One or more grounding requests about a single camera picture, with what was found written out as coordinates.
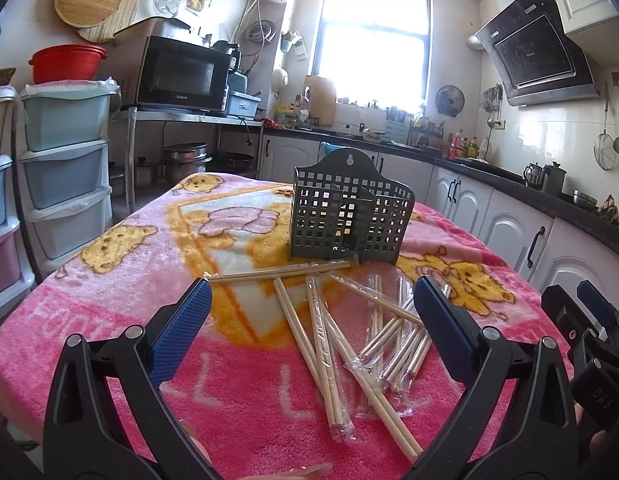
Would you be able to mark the dark green utensil basket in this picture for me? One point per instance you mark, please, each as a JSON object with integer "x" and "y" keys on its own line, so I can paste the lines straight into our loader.
{"x": 343, "y": 208}

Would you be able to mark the wooden cutting board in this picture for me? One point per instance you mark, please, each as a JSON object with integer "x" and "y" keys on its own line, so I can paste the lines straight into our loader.
{"x": 322, "y": 100}

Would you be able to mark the chopstick pair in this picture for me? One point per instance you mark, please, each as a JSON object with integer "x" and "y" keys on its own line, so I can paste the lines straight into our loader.
{"x": 382, "y": 407}
{"x": 377, "y": 298}
{"x": 281, "y": 271}
{"x": 340, "y": 426}
{"x": 412, "y": 345}
{"x": 374, "y": 349}
{"x": 303, "y": 341}

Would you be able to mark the plastic drawer tower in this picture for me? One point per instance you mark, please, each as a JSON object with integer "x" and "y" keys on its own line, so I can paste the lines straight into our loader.
{"x": 61, "y": 151}
{"x": 16, "y": 275}

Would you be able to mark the stacked steel pots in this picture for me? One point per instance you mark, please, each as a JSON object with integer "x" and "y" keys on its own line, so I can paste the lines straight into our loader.
{"x": 181, "y": 160}

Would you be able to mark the black range hood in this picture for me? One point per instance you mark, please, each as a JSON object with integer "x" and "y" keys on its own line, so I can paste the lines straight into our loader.
{"x": 536, "y": 60}

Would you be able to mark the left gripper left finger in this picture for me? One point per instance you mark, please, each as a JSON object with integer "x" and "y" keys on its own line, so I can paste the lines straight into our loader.
{"x": 83, "y": 434}

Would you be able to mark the black wall fan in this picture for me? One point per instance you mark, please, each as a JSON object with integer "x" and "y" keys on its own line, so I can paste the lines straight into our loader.
{"x": 449, "y": 101}

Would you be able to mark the condiment bottles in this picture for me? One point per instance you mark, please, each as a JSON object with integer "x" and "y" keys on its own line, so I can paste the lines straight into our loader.
{"x": 456, "y": 145}

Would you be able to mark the metal shelf rack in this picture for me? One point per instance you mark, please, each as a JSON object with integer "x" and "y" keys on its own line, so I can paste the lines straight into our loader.
{"x": 133, "y": 115}

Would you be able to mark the black microwave oven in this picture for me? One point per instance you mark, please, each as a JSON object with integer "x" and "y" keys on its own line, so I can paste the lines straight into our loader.
{"x": 164, "y": 72}

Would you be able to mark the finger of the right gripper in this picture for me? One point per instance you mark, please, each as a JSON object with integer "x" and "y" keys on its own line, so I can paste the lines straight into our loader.
{"x": 599, "y": 306}

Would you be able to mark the hanging strainer ladle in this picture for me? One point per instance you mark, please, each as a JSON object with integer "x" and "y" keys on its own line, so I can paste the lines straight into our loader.
{"x": 604, "y": 153}

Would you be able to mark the blue plastic box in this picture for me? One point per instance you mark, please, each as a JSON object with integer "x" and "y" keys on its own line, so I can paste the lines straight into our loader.
{"x": 242, "y": 105}

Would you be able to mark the red plastic basin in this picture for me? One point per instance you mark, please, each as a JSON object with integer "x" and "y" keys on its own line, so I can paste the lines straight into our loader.
{"x": 66, "y": 62}

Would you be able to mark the pink bear blanket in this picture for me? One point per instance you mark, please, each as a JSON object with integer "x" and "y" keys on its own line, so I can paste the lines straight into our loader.
{"x": 243, "y": 385}

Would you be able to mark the white kitchen cabinets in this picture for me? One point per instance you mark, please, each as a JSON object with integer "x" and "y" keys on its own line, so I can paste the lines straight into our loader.
{"x": 545, "y": 239}

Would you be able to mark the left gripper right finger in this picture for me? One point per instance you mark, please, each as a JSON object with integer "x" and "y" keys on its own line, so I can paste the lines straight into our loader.
{"x": 516, "y": 418}

